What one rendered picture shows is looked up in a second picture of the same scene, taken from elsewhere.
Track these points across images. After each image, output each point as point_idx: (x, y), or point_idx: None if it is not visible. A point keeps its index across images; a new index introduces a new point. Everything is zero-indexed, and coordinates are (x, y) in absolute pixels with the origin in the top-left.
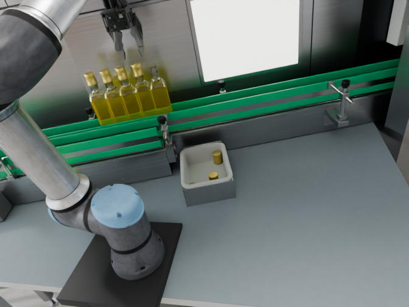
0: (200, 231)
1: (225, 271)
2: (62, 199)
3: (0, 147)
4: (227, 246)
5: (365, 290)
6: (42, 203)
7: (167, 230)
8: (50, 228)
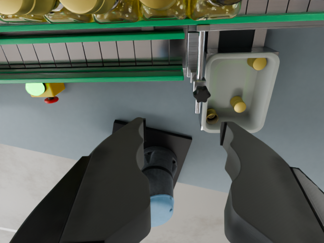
0: (207, 145)
1: (218, 175)
2: None
3: None
4: (224, 160)
5: None
6: None
7: (179, 145)
8: (54, 112)
